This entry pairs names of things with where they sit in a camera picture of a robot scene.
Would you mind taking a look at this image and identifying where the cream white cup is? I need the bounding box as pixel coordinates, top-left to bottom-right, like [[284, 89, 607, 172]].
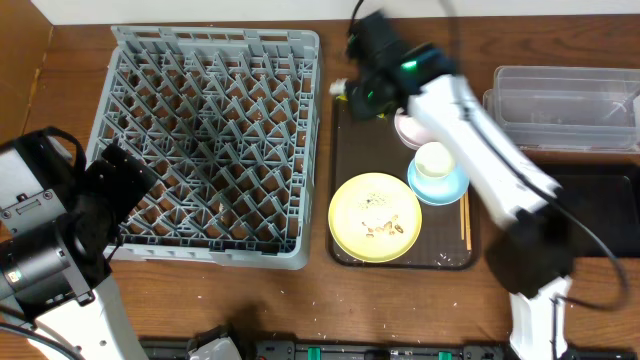
[[414, 142, 456, 179]]

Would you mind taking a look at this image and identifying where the light blue bowl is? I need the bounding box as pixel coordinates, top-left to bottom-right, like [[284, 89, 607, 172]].
[[407, 160, 469, 206]]

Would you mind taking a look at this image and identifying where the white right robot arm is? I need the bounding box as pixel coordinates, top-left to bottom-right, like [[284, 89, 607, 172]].
[[346, 11, 575, 359]]

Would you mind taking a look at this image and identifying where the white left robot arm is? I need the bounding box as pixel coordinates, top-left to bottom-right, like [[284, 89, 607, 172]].
[[1, 127, 156, 359]]

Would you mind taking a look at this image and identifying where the clear plastic waste bin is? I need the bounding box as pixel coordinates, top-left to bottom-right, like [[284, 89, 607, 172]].
[[483, 66, 639, 154]]

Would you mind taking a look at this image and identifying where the pink bowl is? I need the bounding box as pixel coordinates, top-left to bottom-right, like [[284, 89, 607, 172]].
[[394, 108, 435, 150]]

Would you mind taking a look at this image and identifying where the grey plastic dish rack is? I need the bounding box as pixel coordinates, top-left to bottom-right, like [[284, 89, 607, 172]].
[[87, 26, 322, 270]]

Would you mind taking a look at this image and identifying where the yellow plate with crumbs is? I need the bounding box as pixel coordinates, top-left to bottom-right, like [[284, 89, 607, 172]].
[[328, 173, 422, 263]]

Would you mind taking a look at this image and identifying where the wooden chopstick left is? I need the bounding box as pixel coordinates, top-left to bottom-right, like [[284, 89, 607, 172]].
[[459, 194, 466, 241]]

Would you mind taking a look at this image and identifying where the wooden chopstick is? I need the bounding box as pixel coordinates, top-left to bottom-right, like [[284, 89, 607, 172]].
[[464, 191, 472, 251], [459, 194, 466, 241]]

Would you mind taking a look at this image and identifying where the wooden chopstick right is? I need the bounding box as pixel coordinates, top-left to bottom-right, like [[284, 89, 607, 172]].
[[464, 191, 472, 251]]

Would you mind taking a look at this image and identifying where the dark brown serving tray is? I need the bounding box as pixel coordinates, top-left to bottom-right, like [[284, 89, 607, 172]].
[[327, 98, 479, 271]]

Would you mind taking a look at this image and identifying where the black rectangular bin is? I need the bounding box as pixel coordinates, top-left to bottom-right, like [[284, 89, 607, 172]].
[[542, 164, 639, 258]]

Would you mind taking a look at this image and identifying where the black equipment rail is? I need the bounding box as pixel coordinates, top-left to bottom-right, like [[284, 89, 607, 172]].
[[139, 327, 636, 360]]

